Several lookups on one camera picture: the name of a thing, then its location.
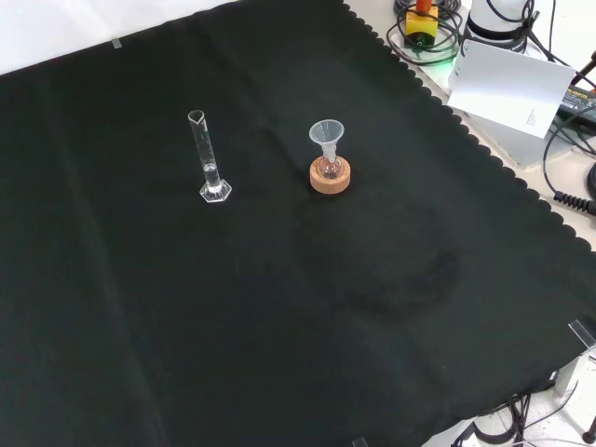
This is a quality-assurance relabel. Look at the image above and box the black coiled cable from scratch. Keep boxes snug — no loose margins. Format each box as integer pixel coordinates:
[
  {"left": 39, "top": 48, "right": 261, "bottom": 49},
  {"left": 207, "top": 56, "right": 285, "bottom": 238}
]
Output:
[{"left": 542, "top": 125, "right": 596, "bottom": 213}]

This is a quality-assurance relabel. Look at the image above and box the grey bench frame leg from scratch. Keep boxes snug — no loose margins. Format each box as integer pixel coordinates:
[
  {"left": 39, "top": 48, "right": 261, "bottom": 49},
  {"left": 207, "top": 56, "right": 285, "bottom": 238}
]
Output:
[{"left": 553, "top": 353, "right": 583, "bottom": 397}]

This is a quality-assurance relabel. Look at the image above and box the clear glass graduated cylinder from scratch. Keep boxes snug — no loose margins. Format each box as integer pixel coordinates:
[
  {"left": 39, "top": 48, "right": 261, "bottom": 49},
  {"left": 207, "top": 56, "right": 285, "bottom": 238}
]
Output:
[{"left": 187, "top": 109, "right": 234, "bottom": 205}]

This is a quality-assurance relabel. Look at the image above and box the yellow stop button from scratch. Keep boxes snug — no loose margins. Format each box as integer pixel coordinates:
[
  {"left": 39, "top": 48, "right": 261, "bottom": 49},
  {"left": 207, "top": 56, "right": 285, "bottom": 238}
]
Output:
[{"left": 404, "top": 0, "right": 440, "bottom": 50}]

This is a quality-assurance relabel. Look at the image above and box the clear plastic funnel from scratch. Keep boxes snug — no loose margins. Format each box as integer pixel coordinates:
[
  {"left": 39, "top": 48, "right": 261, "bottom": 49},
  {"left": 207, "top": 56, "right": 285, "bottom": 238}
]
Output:
[{"left": 307, "top": 119, "right": 345, "bottom": 162}]

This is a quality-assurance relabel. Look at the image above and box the black cable loop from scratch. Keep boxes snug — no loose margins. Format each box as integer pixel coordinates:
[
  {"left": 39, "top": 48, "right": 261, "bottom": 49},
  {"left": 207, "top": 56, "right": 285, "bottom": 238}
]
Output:
[{"left": 386, "top": 0, "right": 467, "bottom": 66}]

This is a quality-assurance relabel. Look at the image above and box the black bench cloth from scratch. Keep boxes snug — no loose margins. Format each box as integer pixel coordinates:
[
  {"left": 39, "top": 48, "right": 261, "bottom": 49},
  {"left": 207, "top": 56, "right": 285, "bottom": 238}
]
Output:
[{"left": 0, "top": 0, "right": 596, "bottom": 447}]

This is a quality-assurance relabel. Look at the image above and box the black power adapter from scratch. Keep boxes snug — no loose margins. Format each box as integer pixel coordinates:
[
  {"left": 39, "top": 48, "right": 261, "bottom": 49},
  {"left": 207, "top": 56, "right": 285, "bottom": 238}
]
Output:
[{"left": 556, "top": 83, "right": 596, "bottom": 127}]

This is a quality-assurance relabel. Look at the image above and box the cork ring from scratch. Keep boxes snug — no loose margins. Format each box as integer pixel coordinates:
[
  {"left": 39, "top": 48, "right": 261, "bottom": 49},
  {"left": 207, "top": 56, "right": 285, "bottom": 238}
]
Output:
[{"left": 309, "top": 156, "right": 352, "bottom": 196}]

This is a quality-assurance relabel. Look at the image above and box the black cable bundle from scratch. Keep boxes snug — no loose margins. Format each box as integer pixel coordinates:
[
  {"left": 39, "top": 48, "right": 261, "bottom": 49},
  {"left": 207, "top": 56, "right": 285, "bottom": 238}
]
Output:
[{"left": 451, "top": 390, "right": 596, "bottom": 447}]

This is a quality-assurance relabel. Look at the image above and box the small round-bottom glass flask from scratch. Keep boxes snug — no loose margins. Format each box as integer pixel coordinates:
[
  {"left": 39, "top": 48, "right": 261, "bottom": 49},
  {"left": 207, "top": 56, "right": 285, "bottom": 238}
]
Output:
[{"left": 318, "top": 147, "right": 345, "bottom": 181}]

